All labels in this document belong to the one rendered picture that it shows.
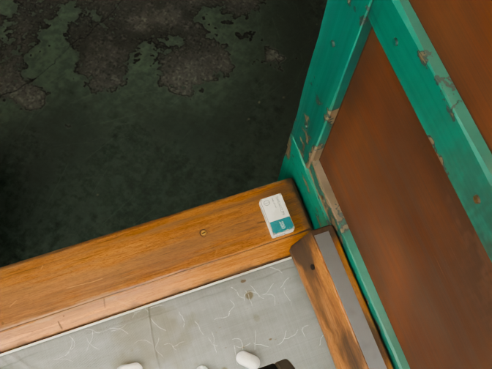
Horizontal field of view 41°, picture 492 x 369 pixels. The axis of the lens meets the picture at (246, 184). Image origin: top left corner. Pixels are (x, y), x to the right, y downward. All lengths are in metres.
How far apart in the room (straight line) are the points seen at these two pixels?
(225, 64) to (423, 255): 1.42
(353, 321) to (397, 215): 0.20
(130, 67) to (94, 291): 1.16
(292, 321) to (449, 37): 0.57
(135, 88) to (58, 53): 0.26
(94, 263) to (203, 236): 0.17
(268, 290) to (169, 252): 0.16
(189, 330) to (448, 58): 0.59
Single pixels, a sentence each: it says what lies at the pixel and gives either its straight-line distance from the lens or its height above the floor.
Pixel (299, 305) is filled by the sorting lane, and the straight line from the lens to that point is 1.03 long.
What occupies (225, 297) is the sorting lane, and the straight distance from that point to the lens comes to 1.02.
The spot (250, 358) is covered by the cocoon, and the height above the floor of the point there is 0.76.
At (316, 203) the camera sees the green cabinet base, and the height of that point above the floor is 0.82.
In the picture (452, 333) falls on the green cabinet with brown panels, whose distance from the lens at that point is 0.75.
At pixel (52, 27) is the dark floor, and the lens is 2.18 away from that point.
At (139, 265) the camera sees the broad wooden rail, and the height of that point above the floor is 0.76.
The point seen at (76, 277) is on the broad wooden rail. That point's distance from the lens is 1.01.
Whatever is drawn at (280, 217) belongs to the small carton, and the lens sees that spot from 1.01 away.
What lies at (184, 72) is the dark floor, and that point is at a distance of 2.04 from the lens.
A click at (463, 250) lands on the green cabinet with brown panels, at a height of 1.15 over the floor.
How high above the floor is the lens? 1.73
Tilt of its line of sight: 67 degrees down
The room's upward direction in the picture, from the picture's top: 10 degrees clockwise
